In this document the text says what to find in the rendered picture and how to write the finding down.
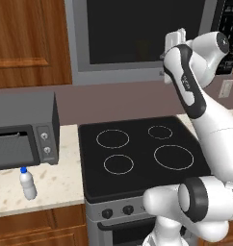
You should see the black oven door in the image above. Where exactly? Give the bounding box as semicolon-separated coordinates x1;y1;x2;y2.
97;217;199;246

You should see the grey microwave door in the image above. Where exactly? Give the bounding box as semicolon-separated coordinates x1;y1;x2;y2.
64;0;219;86

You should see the white wall outlet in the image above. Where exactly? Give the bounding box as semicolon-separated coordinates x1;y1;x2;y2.
218;79;233;99

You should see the black hob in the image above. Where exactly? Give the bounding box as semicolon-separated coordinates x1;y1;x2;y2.
77;115;217;205

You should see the black oven door handle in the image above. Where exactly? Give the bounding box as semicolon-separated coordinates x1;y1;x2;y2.
97;216;159;233

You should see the brown wooden cupboard door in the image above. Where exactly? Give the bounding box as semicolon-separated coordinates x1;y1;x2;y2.
0;0;73;90

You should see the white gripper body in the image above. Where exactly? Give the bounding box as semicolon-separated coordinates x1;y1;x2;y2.
159;27;188;86

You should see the dark grey toaster oven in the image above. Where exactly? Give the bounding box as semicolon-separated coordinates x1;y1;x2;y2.
0;90;61;172

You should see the clear bottle with blue cap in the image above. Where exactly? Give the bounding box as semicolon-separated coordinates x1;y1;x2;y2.
18;166;39;202

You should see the silver oven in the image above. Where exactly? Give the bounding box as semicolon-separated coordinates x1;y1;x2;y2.
84;194;199;246

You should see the brown wooden cabinet door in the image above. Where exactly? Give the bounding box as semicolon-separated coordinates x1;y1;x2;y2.
0;225;90;246

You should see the grey microwave oven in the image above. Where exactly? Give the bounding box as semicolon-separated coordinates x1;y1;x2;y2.
64;0;233;86

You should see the brown wooden drawer front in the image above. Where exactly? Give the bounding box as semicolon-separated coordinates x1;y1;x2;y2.
0;205;88;238

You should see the toaster oven glass door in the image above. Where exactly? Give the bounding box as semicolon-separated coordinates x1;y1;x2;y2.
0;125;39;171

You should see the black oven knob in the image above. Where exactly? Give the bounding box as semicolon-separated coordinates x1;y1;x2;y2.
122;205;135;216
101;208;114;220

